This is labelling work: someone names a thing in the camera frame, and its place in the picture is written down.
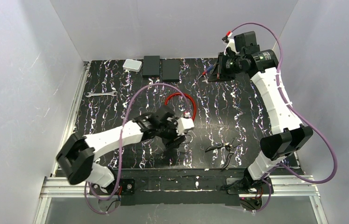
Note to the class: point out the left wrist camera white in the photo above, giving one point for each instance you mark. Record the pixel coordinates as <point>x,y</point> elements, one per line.
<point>184,124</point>

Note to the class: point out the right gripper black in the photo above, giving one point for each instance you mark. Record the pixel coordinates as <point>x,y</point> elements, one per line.
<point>220,68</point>

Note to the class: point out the white rectangular box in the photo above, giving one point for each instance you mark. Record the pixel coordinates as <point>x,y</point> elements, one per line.
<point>132,65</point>

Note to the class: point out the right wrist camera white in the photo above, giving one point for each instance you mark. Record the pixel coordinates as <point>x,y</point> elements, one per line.
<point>243,44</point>

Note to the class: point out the silver open-end wrench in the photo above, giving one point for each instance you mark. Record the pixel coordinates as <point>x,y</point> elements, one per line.
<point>112,94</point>

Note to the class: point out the black pliers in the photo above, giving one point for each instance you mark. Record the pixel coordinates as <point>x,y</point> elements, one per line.
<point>228,147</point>

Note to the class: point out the black box right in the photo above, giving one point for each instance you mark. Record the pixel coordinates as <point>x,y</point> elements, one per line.
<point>170,70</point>

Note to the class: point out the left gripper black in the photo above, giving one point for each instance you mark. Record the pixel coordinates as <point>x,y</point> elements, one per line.
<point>172,138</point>

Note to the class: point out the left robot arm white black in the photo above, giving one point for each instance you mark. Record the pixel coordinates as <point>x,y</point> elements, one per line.
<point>77,157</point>

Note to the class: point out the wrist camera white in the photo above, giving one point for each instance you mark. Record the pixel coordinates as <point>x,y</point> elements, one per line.
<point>243,44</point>
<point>184,124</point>

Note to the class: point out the red blue screwdriver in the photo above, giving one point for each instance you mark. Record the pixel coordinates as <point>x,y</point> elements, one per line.
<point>208,69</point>

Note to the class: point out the brass padlock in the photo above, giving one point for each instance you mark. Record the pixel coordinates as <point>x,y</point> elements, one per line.
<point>188,139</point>

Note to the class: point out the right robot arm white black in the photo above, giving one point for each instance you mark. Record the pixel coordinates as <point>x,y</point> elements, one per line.
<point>289,134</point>

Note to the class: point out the black box left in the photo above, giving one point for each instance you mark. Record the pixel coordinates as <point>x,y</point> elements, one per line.
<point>151,66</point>

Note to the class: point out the black box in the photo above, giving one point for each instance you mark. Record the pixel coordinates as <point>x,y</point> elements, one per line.
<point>170,70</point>
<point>151,66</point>

